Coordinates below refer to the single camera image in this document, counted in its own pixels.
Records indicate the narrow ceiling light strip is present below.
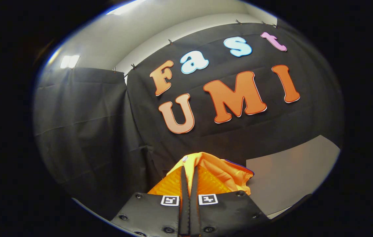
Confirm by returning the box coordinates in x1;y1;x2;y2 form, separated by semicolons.
107;0;147;15

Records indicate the black backdrop cloth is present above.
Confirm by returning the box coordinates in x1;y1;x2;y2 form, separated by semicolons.
33;22;344;221

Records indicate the yellow polo shirt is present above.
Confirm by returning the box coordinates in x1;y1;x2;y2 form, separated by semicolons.
167;152;255;196

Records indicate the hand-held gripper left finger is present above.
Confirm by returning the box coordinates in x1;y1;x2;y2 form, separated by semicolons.
110;166;191;237

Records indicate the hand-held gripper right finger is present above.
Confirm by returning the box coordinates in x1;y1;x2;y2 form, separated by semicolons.
190;164;271;237

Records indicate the small square ceiling light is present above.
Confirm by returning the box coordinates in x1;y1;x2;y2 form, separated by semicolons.
60;54;81;69

